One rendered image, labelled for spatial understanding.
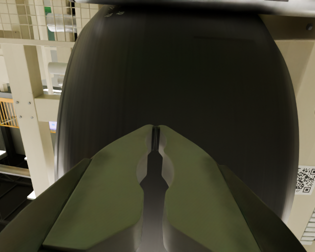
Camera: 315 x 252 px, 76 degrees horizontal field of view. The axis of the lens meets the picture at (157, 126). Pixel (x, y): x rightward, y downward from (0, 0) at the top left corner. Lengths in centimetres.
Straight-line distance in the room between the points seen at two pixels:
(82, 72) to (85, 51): 3
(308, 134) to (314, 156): 5
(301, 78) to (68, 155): 39
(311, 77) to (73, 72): 38
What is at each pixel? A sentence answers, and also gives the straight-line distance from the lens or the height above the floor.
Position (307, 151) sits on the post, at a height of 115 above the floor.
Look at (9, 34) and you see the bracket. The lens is 103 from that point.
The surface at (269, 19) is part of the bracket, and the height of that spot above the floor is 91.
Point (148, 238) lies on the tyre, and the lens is 24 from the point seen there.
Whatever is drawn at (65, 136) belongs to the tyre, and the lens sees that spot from 24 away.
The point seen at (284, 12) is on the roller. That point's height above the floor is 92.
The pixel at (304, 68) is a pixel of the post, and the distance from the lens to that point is 44.
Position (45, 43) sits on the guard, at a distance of 86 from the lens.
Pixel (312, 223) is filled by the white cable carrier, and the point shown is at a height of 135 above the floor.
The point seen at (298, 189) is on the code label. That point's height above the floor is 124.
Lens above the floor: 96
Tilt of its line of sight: 23 degrees up
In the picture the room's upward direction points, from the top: 177 degrees counter-clockwise
